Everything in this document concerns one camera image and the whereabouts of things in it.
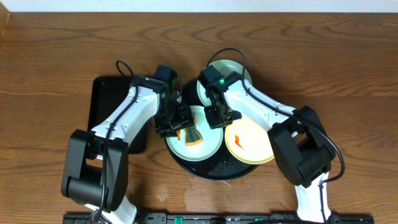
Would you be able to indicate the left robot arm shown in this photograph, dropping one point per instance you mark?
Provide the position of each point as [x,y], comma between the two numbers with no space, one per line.
[96,167]

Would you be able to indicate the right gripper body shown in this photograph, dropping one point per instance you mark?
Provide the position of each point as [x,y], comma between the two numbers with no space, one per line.
[213,114]

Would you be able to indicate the rectangular black tray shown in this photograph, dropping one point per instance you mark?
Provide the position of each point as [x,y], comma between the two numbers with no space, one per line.
[108,92]

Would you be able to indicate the light blue plate front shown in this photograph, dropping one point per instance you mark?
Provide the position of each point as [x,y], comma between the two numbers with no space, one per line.
[212,139]

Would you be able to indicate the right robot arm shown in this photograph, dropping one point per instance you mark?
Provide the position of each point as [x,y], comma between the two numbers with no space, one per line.
[300,145]

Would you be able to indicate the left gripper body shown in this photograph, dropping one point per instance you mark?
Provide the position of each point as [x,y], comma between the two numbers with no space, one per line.
[179,123]

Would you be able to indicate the light blue plate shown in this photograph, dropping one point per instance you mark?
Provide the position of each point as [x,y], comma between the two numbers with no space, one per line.
[212,139]
[224,67]

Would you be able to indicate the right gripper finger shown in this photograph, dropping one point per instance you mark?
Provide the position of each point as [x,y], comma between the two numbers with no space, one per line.
[234,115]
[215,123]

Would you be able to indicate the yellow plate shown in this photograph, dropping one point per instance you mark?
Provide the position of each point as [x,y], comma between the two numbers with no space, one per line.
[248,142]

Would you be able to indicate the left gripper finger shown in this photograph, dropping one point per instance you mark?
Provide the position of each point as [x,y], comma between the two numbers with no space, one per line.
[185,124]
[167,133]

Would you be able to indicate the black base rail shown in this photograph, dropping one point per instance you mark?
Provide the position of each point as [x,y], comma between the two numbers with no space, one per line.
[163,218]

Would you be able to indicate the orange green sponge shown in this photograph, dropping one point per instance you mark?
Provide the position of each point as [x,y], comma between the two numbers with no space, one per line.
[192,135]

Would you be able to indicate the light blue plate back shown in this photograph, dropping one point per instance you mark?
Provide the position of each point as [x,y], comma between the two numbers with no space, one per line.
[224,67]

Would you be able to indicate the round black tray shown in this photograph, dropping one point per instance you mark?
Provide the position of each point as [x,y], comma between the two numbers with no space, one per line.
[222,165]

